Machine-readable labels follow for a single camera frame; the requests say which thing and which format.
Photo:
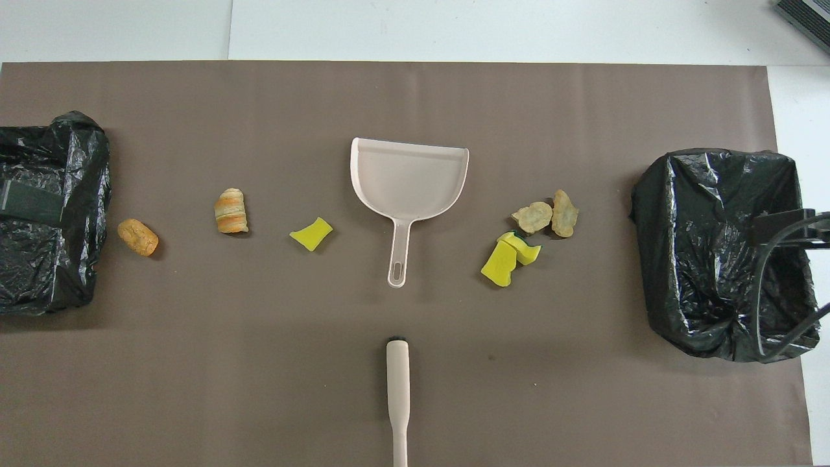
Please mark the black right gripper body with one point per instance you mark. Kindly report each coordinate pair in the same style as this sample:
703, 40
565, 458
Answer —
818, 228

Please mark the brown fried nugget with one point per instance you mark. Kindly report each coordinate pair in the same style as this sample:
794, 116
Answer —
137, 237

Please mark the striped croissant bread piece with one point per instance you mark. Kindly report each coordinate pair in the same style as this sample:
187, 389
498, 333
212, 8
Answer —
231, 211

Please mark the narrow tan fried chip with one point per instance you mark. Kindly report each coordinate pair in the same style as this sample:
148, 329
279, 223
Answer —
564, 214

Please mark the wide tan fried chip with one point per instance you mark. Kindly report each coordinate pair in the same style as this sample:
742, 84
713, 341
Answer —
533, 217

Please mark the yellow sponge with green scrub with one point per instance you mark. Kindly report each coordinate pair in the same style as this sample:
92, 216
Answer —
526, 251

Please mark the plain yellow sponge piece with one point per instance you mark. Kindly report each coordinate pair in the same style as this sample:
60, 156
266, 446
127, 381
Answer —
498, 267

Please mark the small yellow sponge piece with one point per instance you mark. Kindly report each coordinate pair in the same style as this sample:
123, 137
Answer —
311, 235

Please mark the beige plastic dustpan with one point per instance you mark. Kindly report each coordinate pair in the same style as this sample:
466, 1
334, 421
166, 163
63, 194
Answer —
408, 181

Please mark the black-lined trash bin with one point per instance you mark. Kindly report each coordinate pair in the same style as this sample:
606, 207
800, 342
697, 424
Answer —
707, 259
39, 272

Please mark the dark grey ribbed device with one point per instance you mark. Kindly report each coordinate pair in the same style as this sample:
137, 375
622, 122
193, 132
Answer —
810, 16

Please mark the brown table mat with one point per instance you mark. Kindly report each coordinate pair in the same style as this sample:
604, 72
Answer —
259, 363

